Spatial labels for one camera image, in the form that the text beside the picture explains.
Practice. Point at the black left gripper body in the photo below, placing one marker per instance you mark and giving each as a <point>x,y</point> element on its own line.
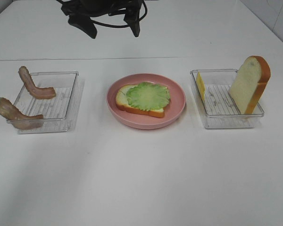
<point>96,8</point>

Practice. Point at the clear plastic container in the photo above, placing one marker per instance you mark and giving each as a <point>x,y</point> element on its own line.
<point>219,110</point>
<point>59,113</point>

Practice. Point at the bacon strip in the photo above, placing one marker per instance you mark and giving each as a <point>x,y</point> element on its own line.
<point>36,92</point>
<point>19,120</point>

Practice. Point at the yellow cheese slice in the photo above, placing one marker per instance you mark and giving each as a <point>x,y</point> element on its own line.
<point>201,86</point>

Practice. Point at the pink round plate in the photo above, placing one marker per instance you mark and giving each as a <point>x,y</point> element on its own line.
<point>172,111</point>

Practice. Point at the clear left plastic container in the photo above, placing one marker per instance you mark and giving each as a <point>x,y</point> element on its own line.
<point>59,113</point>

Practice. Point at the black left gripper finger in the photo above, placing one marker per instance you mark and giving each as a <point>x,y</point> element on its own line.
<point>132,19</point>
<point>83,23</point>

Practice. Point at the upright bread slice right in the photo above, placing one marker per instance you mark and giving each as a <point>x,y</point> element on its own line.
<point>250,83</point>

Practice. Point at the bread slice with orange crust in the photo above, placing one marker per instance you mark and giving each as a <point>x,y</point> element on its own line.
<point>122,104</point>

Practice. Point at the clear right plastic container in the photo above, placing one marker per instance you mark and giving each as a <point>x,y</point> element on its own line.
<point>219,110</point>

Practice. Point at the green lettuce leaf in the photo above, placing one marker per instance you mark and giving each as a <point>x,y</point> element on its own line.
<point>148,96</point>

